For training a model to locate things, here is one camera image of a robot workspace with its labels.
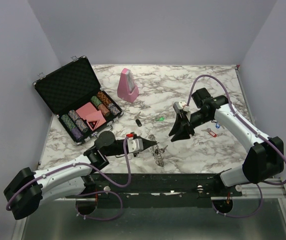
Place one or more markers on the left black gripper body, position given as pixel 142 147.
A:
pixel 139 137

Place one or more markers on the red tag key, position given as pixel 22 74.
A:
pixel 210 132

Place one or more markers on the blue tag key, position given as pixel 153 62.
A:
pixel 217 125

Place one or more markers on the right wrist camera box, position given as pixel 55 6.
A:
pixel 181 107

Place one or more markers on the green tag key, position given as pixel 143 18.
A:
pixel 159 119

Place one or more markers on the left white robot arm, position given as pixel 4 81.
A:
pixel 29 189

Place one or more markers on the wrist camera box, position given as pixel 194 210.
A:
pixel 134 144
pixel 181 107

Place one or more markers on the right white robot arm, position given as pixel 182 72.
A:
pixel 264 154

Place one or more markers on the black front mounting rail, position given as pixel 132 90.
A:
pixel 154 190

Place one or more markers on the black tag key left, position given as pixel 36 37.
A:
pixel 137 120

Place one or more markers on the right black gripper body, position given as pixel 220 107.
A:
pixel 187 123

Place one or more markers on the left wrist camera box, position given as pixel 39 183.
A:
pixel 134 144

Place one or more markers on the pink metronome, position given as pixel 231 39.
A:
pixel 127 88

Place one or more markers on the black poker chip case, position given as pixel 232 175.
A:
pixel 71 87

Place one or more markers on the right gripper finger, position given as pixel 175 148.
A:
pixel 177 124
pixel 180 135

